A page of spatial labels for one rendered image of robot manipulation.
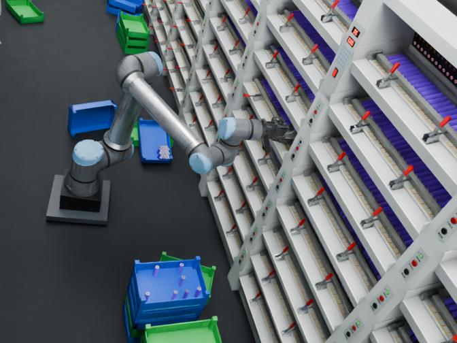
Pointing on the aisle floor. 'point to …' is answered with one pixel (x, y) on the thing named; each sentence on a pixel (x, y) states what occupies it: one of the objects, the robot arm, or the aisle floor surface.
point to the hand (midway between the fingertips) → (296, 135)
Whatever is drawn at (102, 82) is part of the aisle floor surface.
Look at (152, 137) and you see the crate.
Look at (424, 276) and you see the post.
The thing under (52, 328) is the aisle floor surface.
